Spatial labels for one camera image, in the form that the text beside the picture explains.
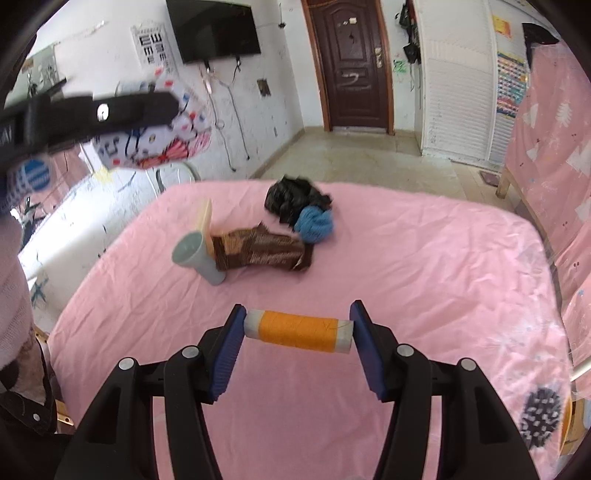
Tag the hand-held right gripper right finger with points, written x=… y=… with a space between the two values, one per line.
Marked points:
x=369 y=350

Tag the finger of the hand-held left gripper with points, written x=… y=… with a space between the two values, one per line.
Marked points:
x=134 y=110

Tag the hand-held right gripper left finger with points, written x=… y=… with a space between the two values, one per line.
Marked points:
x=226 y=350

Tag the pink tree-print curtain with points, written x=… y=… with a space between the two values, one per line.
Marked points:
x=554 y=138

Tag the orange yellow poster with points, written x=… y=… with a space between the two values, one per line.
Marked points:
x=502 y=25

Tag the cream round plate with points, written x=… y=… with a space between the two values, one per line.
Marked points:
x=204 y=217

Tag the grey plastic cup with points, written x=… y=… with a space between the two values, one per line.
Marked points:
x=194 y=258

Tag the brown wall box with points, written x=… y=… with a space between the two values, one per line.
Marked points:
x=263 y=87

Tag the eye chart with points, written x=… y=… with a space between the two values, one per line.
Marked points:
x=154 y=44

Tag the brown patterned sock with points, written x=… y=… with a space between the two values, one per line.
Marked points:
x=263 y=249

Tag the black wall television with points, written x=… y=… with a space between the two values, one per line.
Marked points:
x=212 y=30

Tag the pink tablecloth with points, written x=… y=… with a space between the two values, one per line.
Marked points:
x=415 y=258

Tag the brown door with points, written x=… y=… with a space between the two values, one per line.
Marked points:
x=351 y=69

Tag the person's left hand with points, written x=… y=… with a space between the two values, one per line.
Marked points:
x=16 y=184

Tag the colourful grid poster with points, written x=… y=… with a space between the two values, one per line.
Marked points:
x=510 y=85

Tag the white louvered wardrobe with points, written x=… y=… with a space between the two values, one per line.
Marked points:
x=457 y=92

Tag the wooden bed frame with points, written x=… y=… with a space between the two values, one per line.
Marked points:
x=505 y=184

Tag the blue yarn ball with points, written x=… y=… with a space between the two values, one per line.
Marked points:
x=314 y=225

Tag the black crumpled cloth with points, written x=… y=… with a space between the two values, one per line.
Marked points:
x=291 y=198

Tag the dark floor scale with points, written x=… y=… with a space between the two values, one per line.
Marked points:
x=489 y=178

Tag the black hanging garment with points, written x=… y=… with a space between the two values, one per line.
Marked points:
x=535 y=39

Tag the orange thread spool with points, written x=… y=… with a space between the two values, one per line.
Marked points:
x=295 y=330

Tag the hanging dark bags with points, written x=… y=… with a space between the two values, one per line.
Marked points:
x=408 y=37

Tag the white patterned cloth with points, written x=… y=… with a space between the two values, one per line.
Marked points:
x=152 y=147

